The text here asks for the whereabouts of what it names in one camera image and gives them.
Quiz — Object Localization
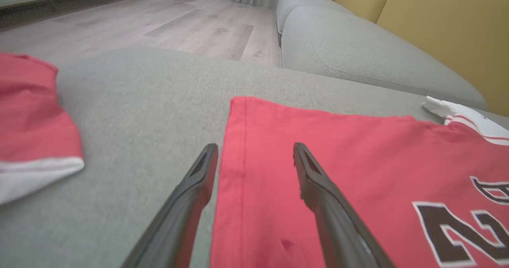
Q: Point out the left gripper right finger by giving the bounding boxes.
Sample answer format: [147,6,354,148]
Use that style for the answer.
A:
[293,142,394,268]

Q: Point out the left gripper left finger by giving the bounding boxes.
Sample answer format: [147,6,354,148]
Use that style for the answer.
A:
[121,143,219,268]

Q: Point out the red jersey with number print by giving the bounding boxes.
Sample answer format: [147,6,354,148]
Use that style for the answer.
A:
[210,96,509,268]

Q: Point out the red shorts with white hem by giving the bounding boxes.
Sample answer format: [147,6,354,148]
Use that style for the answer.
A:
[0,52,85,205]

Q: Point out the large grey sofa ottoman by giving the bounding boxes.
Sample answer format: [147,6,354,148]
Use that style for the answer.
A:
[0,47,509,268]

